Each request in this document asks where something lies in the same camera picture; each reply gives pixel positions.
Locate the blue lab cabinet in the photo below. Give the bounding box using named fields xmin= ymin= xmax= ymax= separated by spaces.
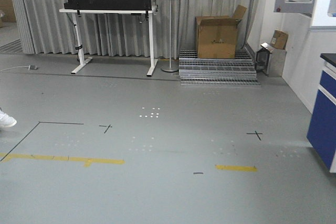
xmin=307 ymin=53 xmax=335 ymax=173

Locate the metal floor grating stack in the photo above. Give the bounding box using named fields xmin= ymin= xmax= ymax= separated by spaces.
xmin=179 ymin=48 xmax=260 ymax=88

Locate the large open cardboard box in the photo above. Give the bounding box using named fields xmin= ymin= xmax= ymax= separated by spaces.
xmin=196 ymin=5 xmax=247 ymax=59

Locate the white standing desk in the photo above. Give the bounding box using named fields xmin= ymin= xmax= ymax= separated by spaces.
xmin=59 ymin=8 xmax=158 ymax=77

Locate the metal box with lid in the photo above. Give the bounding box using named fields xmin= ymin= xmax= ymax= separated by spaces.
xmin=255 ymin=42 xmax=287 ymax=78

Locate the small cardboard box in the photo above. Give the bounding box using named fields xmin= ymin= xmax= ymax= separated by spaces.
xmin=270 ymin=30 xmax=289 ymax=49

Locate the white sneaker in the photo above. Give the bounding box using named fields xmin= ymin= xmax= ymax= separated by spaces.
xmin=0 ymin=109 xmax=17 ymax=128

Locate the grey curtain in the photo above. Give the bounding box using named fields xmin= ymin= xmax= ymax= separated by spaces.
xmin=13 ymin=0 xmax=259 ymax=58

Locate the floor power socket with cable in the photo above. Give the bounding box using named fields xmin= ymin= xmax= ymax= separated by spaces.
xmin=0 ymin=65 xmax=38 ymax=72

